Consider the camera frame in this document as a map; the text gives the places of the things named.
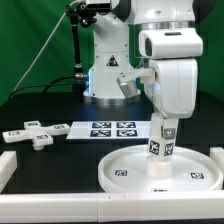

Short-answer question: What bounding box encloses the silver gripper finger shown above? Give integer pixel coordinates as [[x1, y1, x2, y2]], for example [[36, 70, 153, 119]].
[[162, 118, 178, 139]]

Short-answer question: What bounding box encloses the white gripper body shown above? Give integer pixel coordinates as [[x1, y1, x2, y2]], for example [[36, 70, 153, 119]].
[[144, 58, 198, 119]]

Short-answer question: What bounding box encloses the white round table top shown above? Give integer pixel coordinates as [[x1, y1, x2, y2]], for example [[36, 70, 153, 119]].
[[98, 145, 223, 193]]

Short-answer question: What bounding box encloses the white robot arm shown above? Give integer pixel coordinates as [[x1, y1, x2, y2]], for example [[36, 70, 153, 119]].
[[85, 0, 218, 139]]

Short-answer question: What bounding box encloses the white right fence block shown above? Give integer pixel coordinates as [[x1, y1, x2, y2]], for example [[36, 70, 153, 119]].
[[210, 147, 224, 177]]

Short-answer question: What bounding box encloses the white fence block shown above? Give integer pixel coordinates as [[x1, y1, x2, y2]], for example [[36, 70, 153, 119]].
[[0, 151, 17, 193], [210, 147, 224, 177]]

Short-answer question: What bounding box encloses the white front fence bar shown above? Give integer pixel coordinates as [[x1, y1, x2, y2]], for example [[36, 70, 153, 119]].
[[0, 190, 224, 223]]

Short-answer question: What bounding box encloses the white marker sheet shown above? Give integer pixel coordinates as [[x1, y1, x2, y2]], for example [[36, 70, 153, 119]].
[[67, 121, 150, 140]]

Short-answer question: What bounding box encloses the white cross-shaped table base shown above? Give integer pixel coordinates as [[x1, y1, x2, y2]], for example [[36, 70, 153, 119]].
[[2, 121, 70, 150]]

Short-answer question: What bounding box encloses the white left fence block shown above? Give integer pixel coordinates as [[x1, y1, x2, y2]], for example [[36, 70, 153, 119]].
[[0, 151, 17, 193]]

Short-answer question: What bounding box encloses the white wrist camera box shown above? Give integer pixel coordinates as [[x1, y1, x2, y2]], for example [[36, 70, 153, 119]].
[[138, 28, 203, 59]]

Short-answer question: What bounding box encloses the black cable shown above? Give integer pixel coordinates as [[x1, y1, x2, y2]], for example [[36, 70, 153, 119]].
[[9, 75, 90, 100]]

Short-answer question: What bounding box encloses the black camera stand pole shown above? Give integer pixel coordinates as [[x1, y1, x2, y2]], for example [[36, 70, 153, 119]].
[[65, 2, 96, 93]]

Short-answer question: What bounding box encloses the white cable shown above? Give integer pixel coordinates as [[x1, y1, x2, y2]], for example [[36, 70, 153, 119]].
[[11, 0, 88, 93]]

